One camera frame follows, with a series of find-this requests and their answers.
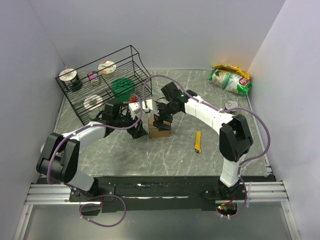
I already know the black wire rack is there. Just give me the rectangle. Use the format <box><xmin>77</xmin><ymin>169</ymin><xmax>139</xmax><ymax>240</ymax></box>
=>
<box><xmin>55</xmin><ymin>45</ymin><xmax>153</xmax><ymax>125</ymax></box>

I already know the aluminium rail frame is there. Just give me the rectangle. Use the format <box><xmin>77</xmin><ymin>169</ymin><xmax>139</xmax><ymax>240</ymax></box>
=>
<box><xmin>24</xmin><ymin>182</ymin><xmax>289</xmax><ymax>205</ymax></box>

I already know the black yogurt cup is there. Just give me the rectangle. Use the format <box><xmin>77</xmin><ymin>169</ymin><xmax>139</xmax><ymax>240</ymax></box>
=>
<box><xmin>58</xmin><ymin>68</ymin><xmax>82</xmax><ymax>92</ymax></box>

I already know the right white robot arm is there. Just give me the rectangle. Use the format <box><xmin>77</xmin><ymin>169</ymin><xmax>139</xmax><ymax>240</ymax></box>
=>
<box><xmin>153</xmin><ymin>82</ymin><xmax>253</xmax><ymax>200</ymax></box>

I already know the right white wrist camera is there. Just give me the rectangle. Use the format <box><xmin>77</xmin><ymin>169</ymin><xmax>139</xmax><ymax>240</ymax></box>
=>
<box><xmin>142</xmin><ymin>99</ymin><xmax>158</xmax><ymax>115</ymax></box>

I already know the brown cardboard express box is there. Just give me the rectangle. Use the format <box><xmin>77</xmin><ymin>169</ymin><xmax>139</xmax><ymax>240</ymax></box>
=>
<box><xmin>148</xmin><ymin>117</ymin><xmax>171</xmax><ymax>138</ymax></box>

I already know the green chips bag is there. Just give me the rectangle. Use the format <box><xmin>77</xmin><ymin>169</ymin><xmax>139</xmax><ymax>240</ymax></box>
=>
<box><xmin>208</xmin><ymin>68</ymin><xmax>252</xmax><ymax>96</ymax></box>

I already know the white toilet paper roll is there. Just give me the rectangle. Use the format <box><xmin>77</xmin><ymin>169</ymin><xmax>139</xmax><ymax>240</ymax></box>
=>
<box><xmin>83</xmin><ymin>94</ymin><xmax>105</xmax><ymax>119</ymax></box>

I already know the white Chobani yogurt cup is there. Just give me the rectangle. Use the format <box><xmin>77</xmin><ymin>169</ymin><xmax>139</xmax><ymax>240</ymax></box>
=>
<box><xmin>98</xmin><ymin>60</ymin><xmax>117</xmax><ymax>79</ymax></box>

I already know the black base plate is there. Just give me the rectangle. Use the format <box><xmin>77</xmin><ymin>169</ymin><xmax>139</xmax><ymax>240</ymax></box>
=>
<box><xmin>69</xmin><ymin>176</ymin><xmax>276</xmax><ymax>213</ymax></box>

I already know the small rubiks cube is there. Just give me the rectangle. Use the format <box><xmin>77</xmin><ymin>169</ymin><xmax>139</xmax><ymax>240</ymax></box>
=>
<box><xmin>87</xmin><ymin>71</ymin><xmax>100</xmax><ymax>85</ymax></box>

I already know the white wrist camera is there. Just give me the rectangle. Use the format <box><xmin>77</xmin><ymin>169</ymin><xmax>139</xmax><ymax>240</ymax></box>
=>
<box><xmin>128</xmin><ymin>95</ymin><xmax>142</xmax><ymax>120</ymax></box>
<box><xmin>142</xmin><ymin>99</ymin><xmax>158</xmax><ymax>115</ymax></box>

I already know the green lidded cup noodle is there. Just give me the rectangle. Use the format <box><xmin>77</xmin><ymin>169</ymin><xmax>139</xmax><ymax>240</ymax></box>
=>
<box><xmin>111</xmin><ymin>77</ymin><xmax>135</xmax><ymax>102</ymax></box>

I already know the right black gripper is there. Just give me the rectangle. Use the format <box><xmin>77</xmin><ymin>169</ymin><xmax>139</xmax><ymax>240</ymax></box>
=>
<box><xmin>153</xmin><ymin>101</ymin><xmax>179</xmax><ymax>133</ymax></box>

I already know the dark metal can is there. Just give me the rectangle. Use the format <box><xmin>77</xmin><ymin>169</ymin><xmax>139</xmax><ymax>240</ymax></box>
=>
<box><xmin>224</xmin><ymin>100</ymin><xmax>239</xmax><ymax>110</ymax></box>

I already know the yellow utility knife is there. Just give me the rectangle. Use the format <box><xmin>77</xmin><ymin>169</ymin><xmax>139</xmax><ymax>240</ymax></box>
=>
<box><xmin>194</xmin><ymin>130</ymin><xmax>202</xmax><ymax>154</ymax></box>

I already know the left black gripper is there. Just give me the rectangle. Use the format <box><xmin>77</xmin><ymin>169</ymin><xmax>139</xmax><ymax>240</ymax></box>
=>
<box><xmin>113</xmin><ymin>109</ymin><xmax>148</xmax><ymax>139</ymax></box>

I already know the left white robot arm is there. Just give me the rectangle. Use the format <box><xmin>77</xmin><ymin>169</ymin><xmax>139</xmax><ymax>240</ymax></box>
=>
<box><xmin>36</xmin><ymin>100</ymin><xmax>147</xmax><ymax>201</ymax></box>

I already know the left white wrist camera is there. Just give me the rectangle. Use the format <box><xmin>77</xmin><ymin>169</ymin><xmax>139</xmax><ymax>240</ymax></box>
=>
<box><xmin>128</xmin><ymin>95</ymin><xmax>142</xmax><ymax>120</ymax></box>

